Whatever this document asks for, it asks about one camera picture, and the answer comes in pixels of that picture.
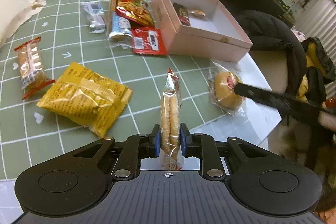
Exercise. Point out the red spicy snack pouch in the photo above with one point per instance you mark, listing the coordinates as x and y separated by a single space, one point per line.
136 11

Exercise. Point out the white paper sheet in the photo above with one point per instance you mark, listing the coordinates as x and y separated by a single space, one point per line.
252 122

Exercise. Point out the yellow snack bag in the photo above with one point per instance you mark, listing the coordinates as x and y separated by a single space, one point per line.
87 98

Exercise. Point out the cream cloth bag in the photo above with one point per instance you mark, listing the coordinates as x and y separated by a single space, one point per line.
13 13

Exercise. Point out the red flat sachet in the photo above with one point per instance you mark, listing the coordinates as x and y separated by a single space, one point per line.
147 41

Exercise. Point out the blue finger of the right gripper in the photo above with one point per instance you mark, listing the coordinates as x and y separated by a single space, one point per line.
282 102

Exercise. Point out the long blue cracker packet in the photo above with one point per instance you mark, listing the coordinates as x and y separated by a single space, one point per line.
118 28

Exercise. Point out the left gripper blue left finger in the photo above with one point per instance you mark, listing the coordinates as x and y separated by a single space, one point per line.
155 141

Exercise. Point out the black red chocolate bar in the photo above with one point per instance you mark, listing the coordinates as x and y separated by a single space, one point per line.
182 14

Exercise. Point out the orange cracker clear packet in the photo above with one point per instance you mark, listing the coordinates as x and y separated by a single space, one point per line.
197 13

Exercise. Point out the yellow black jacket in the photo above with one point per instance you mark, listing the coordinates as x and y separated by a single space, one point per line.
320 71

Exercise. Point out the round biscuit red-end packet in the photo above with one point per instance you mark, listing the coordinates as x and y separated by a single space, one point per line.
170 123

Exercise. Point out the pink open gift box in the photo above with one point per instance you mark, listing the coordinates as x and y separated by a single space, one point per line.
217 36

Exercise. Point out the green grid table mat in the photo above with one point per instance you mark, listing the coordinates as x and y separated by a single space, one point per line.
30 134

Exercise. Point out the clear silver snack packet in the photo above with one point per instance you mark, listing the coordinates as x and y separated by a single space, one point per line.
95 16

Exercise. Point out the biscuit packet red ends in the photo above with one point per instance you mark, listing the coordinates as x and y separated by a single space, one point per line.
33 76

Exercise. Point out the small bread yellow wrapper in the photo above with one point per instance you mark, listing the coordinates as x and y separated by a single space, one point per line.
222 83

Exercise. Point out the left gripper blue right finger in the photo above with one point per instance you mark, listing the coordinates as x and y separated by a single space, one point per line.
186 140

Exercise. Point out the beige armchair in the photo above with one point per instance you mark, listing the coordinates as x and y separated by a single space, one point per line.
273 65

